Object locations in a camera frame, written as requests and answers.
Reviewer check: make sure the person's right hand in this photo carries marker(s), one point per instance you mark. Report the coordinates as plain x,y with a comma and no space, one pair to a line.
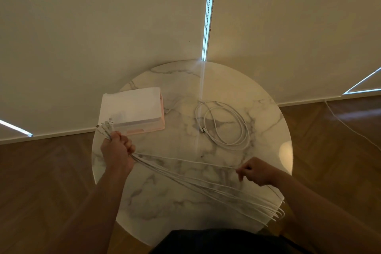
259,172

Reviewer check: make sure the person's left hand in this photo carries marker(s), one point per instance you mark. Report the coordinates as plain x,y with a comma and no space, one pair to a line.
117,152

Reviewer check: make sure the pink white storage box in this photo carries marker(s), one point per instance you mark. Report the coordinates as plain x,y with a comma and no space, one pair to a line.
131,105

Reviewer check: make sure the person's left forearm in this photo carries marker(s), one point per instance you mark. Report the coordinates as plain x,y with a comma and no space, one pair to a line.
89,215

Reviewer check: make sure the person's right forearm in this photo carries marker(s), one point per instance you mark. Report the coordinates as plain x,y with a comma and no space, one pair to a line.
327,221

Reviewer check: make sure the person's black clothing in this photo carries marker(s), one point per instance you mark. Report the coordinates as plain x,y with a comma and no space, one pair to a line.
226,243

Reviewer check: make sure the beige roller blind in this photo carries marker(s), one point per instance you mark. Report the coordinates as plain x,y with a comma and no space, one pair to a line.
89,33
297,30

